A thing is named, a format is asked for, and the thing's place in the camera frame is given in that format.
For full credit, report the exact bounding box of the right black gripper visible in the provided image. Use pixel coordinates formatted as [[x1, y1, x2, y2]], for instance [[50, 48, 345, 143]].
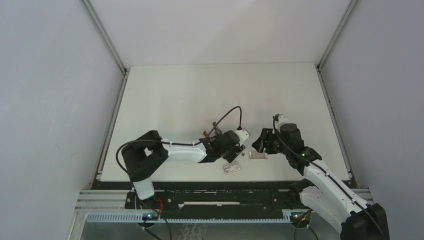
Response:
[[252, 127, 290, 156]]

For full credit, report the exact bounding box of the metal stapler magazine piece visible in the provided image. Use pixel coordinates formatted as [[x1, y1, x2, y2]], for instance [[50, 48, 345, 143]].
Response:
[[212, 121, 222, 136]]

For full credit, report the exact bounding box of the red white staple box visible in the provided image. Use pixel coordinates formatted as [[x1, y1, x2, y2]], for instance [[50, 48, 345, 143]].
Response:
[[222, 161, 241, 175]]

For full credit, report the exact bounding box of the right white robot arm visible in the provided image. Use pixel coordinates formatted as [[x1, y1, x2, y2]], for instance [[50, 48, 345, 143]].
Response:
[[251, 123, 390, 240]]

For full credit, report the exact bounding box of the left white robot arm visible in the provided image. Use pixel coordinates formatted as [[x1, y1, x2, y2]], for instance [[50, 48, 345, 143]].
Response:
[[115, 127, 250, 209]]

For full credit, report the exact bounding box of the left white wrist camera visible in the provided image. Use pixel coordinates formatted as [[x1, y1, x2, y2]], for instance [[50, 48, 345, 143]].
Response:
[[234, 128, 251, 145]]

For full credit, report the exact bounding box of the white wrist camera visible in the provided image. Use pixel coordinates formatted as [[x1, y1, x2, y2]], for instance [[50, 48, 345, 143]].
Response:
[[273, 114, 290, 128], [234, 128, 251, 145]]

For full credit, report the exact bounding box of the right black camera cable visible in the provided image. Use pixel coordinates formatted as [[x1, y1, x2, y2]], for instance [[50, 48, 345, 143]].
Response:
[[272, 114, 387, 239]]

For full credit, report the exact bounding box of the black camera cable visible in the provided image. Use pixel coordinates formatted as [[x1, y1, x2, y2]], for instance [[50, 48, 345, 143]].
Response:
[[115, 105, 243, 175], [272, 114, 387, 239]]

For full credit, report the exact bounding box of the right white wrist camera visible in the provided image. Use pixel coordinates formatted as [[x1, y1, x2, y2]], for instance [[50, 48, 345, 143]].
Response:
[[273, 114, 290, 128]]

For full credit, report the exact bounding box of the left black camera cable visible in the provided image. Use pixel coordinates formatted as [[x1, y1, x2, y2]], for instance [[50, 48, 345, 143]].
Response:
[[115, 105, 243, 175]]

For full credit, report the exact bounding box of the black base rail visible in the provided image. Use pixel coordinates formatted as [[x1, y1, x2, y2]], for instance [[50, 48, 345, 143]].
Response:
[[91, 180, 359, 221]]

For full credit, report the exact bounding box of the white slotted cable duct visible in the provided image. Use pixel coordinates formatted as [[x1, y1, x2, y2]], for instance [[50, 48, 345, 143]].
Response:
[[85, 212, 291, 224]]

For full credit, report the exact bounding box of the right aluminium frame rail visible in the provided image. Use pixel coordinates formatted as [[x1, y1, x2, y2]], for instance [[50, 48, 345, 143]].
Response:
[[315, 0, 360, 181]]

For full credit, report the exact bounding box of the aluminium frame rail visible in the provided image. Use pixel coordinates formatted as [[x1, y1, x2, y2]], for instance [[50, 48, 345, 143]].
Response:
[[80, 0, 127, 182], [315, 0, 360, 181]]

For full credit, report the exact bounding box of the left aluminium frame rail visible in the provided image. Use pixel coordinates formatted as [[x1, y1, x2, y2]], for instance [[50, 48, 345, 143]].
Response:
[[80, 0, 127, 182]]

